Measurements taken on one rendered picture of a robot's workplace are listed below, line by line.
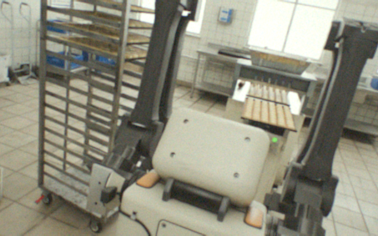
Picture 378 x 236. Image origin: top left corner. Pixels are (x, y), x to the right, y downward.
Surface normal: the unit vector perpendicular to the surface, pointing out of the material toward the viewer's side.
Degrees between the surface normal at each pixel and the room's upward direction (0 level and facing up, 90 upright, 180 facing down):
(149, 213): 82
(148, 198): 17
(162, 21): 80
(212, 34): 90
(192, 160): 48
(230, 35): 90
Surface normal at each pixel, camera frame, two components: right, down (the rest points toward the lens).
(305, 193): -0.04, -0.57
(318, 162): -0.27, 0.09
